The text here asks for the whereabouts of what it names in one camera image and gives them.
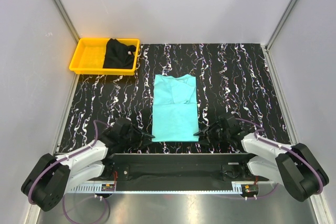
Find yellow plastic bin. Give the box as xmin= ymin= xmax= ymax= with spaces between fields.
xmin=69 ymin=38 xmax=140 ymax=76

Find left small circuit board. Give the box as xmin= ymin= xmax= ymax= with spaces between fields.
xmin=101 ymin=184 xmax=116 ymax=191

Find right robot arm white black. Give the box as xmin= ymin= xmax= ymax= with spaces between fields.
xmin=194 ymin=113 xmax=329 ymax=202

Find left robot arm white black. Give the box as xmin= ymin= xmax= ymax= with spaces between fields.
xmin=21 ymin=118 xmax=155 ymax=211

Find small circuit board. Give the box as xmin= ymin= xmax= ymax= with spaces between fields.
xmin=242 ymin=184 xmax=259 ymax=197
xmin=101 ymin=184 xmax=116 ymax=191

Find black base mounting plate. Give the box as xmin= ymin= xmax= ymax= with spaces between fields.
xmin=94 ymin=154 xmax=256 ymax=193

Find teal t shirt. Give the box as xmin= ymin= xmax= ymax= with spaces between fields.
xmin=152 ymin=74 xmax=198 ymax=142

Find black t shirt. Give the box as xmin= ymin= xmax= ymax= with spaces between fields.
xmin=102 ymin=39 xmax=136 ymax=69

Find black marble pattern mat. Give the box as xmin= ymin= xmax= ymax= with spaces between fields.
xmin=58 ymin=44 xmax=290 ymax=153

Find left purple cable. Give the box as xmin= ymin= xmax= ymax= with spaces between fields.
xmin=27 ymin=119 xmax=112 ymax=223

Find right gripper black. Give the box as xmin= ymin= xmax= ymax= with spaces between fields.
xmin=194 ymin=121 xmax=230 ymax=149

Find right small circuit board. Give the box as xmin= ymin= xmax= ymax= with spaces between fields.
xmin=242 ymin=184 xmax=259 ymax=197

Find aluminium frame rail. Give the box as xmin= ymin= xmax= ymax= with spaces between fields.
xmin=34 ymin=163 xmax=321 ymax=184

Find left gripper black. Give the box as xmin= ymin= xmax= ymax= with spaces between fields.
xmin=119 ymin=124 xmax=154 ymax=150

